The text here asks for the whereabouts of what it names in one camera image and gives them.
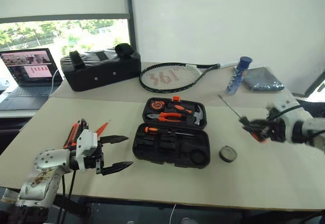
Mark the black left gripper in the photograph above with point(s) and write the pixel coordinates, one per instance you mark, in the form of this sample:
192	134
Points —
98	161

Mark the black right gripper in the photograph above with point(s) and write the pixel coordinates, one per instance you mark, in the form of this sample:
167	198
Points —
271	130

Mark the black plastic tool case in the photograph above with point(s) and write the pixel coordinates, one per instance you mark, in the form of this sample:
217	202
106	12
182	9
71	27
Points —
177	155

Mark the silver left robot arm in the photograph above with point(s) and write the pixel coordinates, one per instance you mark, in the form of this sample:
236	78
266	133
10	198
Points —
48	159

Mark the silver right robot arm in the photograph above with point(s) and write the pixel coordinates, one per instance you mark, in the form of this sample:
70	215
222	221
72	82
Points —
308	130

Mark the slim orange tester screwdriver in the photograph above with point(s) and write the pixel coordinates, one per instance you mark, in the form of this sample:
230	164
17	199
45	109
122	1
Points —
102	127

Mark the long orange black screwdriver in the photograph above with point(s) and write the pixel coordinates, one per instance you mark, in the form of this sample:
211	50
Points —
151	130

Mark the orange black utility knife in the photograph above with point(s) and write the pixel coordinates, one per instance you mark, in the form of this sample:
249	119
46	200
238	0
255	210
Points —
73	132

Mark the blue clear tube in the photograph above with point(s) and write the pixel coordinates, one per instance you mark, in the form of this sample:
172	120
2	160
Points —
240	74

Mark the steel claw hammer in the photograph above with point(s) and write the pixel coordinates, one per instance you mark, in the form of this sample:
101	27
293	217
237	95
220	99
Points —
197	116

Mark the black orange tape measure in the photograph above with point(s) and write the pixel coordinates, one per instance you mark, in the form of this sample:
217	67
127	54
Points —
156	106

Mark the stubby orange black screwdriver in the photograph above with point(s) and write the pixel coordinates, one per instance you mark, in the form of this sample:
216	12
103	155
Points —
178	107

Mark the black padded bag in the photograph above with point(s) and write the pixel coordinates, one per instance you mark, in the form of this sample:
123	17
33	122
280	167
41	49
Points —
101	74

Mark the black tennis racket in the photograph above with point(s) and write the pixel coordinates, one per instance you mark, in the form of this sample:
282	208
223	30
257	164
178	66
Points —
165	78

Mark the dark grey laptop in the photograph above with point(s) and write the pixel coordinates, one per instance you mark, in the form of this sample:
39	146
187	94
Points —
28	92

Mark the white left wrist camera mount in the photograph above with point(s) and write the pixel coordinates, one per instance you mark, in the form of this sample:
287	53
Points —
85	142

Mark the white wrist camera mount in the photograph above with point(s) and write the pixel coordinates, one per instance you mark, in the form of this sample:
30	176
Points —
280	107
85	142

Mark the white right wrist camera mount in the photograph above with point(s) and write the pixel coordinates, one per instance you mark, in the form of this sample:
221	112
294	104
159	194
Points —
280	107

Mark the grey window frame post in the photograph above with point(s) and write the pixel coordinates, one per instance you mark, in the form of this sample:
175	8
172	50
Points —
130	13

